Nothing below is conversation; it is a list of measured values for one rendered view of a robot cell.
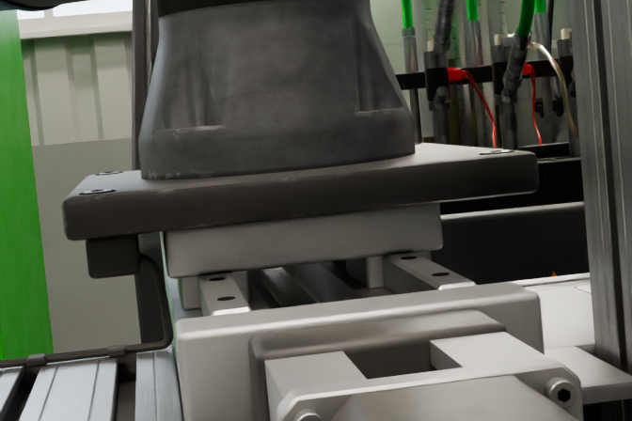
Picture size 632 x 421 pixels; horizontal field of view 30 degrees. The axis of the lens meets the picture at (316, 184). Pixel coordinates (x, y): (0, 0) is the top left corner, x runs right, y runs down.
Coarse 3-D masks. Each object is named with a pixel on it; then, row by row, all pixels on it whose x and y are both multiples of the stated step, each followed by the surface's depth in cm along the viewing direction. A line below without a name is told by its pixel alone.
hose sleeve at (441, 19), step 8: (440, 0) 126; (448, 0) 125; (440, 8) 127; (448, 8) 126; (440, 16) 128; (448, 16) 127; (440, 24) 129; (448, 24) 129; (440, 32) 130; (448, 32) 130; (440, 40) 131; (448, 40) 131
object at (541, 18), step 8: (536, 0) 150; (544, 0) 150; (536, 8) 150; (544, 8) 150; (536, 16) 150; (544, 16) 150; (536, 24) 150; (544, 24) 150; (536, 32) 151; (544, 32) 150; (536, 40) 151; (544, 40) 150; (536, 48) 151; (544, 56) 150
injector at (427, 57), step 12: (432, 60) 137; (444, 60) 137; (432, 72) 137; (444, 72) 137; (432, 84) 137; (444, 84) 137; (432, 96) 138; (444, 96) 135; (432, 108) 138; (444, 108) 137; (444, 120) 138; (444, 132) 138; (444, 144) 138
